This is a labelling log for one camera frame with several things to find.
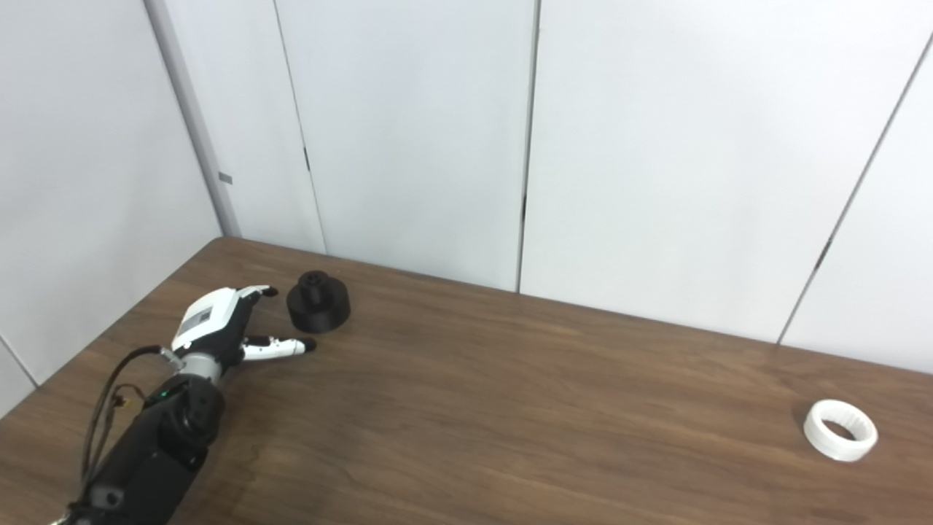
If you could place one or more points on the gray wall corner post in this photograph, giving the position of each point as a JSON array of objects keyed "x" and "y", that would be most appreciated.
[{"x": 193, "y": 117}]

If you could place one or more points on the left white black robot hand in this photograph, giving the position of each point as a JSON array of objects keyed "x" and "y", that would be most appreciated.
[{"x": 208, "y": 317}]

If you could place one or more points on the round black stepped part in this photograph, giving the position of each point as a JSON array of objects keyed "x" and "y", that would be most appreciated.
[{"x": 321, "y": 313}]

